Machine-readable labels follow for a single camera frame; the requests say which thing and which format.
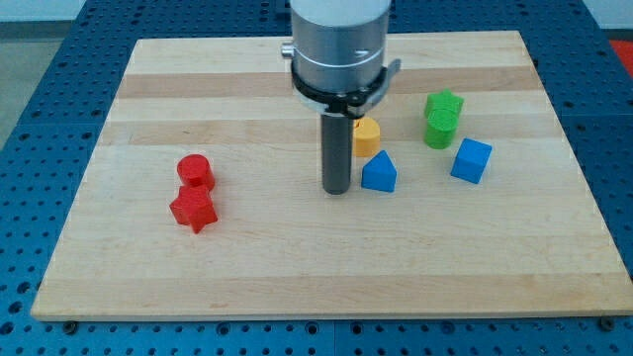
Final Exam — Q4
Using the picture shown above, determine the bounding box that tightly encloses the red cylinder block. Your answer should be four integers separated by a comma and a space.
176, 153, 216, 191

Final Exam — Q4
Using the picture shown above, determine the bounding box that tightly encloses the yellow cylinder block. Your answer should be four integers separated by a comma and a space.
353, 117, 381, 157

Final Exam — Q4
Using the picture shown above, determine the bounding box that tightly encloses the green star block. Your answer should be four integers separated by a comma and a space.
424, 89, 465, 118

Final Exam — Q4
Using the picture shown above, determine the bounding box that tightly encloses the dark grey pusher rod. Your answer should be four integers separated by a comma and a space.
320, 115, 353, 195

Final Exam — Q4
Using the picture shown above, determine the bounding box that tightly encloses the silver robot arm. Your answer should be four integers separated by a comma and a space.
281, 0, 391, 93

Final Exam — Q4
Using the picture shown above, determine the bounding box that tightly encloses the red star block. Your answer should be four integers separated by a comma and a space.
169, 185, 219, 233

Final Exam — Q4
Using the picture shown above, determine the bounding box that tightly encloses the green cylinder block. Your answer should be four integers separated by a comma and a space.
424, 109, 459, 149

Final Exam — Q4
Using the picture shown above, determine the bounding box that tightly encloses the black clamp ring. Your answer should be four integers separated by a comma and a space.
289, 57, 403, 120

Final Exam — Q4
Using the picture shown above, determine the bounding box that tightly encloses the blue cube block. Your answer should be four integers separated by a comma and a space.
450, 137, 493, 184

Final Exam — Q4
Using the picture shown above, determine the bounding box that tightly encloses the wooden board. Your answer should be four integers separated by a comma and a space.
31, 31, 632, 321

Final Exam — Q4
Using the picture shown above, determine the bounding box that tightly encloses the blue triangle block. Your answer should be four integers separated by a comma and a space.
361, 150, 398, 193

